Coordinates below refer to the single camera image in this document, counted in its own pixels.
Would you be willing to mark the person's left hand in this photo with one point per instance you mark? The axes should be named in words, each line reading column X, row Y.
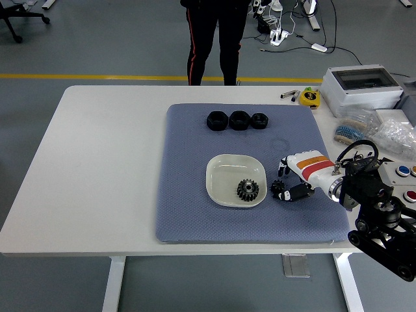
column 258, row 6

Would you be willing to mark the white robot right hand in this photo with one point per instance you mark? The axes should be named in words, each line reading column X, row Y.
column 312, row 169

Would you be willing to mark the small black gear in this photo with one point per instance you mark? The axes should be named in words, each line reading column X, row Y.
column 277, row 186

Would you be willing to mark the large black gear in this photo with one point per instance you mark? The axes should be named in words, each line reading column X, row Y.
column 242, row 194

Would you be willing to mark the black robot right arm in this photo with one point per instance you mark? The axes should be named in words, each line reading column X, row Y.
column 364, row 188

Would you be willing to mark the small black hex nut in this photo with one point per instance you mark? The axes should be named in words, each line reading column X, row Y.
column 260, row 121

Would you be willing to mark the grey push-button control box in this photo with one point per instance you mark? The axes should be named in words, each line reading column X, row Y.
column 395, row 177

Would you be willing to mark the large black hex nut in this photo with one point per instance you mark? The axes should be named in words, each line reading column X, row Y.
column 217, row 121
column 240, row 120

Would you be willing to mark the flat white box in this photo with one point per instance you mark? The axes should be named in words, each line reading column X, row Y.
column 393, row 116

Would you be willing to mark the black floor device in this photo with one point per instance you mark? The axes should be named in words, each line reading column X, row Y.
column 263, row 25

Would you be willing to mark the white power strip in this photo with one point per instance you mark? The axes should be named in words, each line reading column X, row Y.
column 279, row 36

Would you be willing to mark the bag of blue resistors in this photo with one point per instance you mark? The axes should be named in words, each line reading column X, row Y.
column 351, row 130

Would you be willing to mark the white desk leg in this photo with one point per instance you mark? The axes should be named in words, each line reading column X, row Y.
column 312, row 16

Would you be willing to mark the person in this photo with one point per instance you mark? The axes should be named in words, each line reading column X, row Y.
column 201, row 39

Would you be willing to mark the yellow tape measure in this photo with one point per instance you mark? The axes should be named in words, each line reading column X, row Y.
column 309, row 97

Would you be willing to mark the white power adapter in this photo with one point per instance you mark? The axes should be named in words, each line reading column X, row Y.
column 319, row 47

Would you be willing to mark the black marker pen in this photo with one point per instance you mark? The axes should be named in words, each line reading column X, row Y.
column 294, row 97

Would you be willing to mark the bag of white parts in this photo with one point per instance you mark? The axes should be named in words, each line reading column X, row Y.
column 395, row 133

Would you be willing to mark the white square dish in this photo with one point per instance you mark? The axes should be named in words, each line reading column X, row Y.
column 221, row 178

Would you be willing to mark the metal floor plate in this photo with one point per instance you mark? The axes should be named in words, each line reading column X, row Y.
column 295, row 266

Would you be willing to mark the grey case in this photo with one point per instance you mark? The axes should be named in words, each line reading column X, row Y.
column 408, row 96

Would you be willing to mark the white table leg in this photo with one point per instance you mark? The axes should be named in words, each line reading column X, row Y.
column 349, row 286
column 113, row 286

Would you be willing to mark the blue-grey textured mat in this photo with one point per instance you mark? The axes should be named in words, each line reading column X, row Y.
column 182, row 211

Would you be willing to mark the black office chair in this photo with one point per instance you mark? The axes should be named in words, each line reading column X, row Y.
column 13, row 16

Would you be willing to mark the grey electrical enclosure box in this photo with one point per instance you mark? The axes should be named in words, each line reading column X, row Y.
column 357, row 94

